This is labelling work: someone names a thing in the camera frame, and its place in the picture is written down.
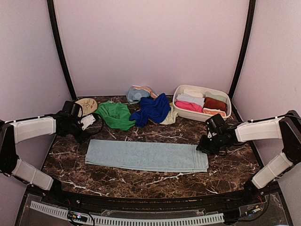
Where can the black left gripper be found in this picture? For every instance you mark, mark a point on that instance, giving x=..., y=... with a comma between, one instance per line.
x=82, y=139

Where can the white plastic basket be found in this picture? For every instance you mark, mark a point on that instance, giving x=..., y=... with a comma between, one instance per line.
x=196, y=115

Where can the light blue towel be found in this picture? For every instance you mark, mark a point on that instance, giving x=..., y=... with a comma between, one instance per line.
x=146, y=156

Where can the white slotted cable duct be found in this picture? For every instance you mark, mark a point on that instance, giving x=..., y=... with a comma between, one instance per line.
x=113, y=219

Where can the black front rail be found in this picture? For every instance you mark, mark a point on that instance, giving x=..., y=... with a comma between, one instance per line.
x=167, y=194

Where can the orange patterned rolled towel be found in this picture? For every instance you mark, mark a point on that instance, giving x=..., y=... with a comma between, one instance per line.
x=214, y=112

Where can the cream rolled towel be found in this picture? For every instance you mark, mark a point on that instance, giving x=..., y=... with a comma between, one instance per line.
x=193, y=93

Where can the pale green rolled towel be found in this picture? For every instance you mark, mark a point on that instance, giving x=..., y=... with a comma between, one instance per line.
x=216, y=97

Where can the pink rolled towel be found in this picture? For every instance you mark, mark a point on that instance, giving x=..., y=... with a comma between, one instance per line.
x=189, y=106

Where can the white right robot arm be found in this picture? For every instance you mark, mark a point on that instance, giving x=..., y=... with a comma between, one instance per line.
x=278, y=139

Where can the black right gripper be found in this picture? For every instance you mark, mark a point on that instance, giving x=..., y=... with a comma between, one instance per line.
x=203, y=147

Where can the cream yellow cloth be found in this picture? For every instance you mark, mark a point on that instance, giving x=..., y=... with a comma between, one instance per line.
x=171, y=116

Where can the white lavender rolled towel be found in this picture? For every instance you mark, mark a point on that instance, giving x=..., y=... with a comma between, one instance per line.
x=191, y=99

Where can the black corner frame post right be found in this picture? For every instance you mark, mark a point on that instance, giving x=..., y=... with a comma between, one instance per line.
x=243, y=49

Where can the pale blue patterned cloth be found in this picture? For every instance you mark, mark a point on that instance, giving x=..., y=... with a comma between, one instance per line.
x=136, y=93

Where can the black corner frame post left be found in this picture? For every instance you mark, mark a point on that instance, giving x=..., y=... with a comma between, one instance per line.
x=59, y=48

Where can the black corner frame post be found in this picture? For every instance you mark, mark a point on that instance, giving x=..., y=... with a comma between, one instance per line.
x=243, y=49
x=59, y=48

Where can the brown rolled towel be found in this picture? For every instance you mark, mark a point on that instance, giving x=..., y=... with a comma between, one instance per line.
x=212, y=103

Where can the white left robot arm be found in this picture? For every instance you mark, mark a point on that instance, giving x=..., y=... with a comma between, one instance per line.
x=24, y=141

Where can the small green circuit board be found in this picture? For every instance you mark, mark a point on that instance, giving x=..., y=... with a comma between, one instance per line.
x=73, y=216

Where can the royal blue towel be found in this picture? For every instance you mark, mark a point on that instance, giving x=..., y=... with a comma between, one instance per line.
x=154, y=109

